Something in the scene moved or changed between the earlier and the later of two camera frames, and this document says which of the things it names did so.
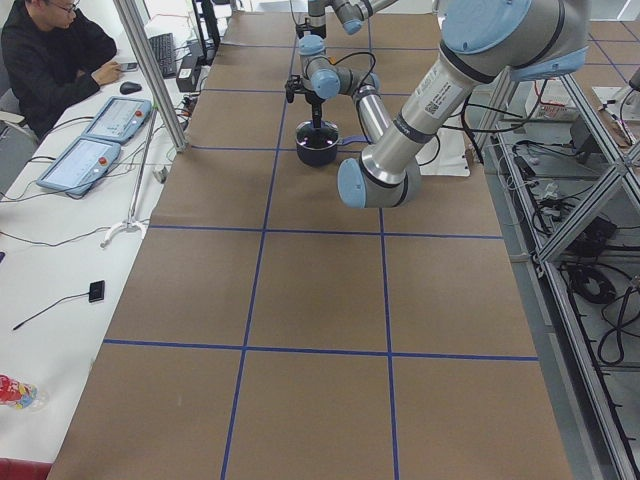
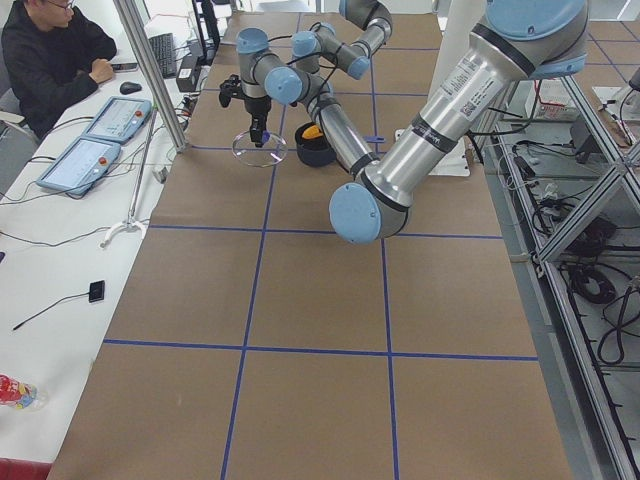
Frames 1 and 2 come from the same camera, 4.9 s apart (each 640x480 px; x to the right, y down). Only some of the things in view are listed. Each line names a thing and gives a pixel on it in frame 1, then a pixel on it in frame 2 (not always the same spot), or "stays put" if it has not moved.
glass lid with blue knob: x=317 y=138 → x=271 y=153
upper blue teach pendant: x=119 y=119 stays put
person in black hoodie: x=55 y=57 stays put
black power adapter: x=188 y=71 stays put
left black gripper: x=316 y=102 → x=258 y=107
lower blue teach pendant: x=80 y=167 stays put
